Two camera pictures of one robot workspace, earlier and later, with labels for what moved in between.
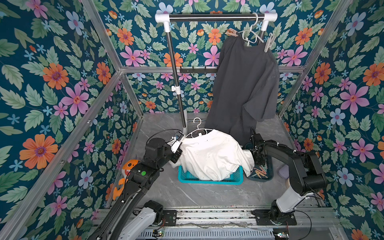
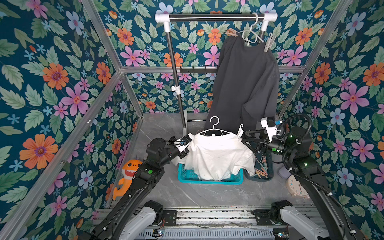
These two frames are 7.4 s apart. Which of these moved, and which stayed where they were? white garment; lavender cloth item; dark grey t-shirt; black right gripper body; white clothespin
Moved: black right gripper body
Stayed: dark grey t-shirt; lavender cloth item; white garment; white clothespin
